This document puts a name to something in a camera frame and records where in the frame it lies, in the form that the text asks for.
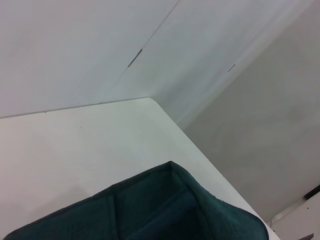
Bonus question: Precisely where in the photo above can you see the teal fabric lunch bag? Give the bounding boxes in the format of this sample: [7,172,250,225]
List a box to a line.
[0,160,270,240]

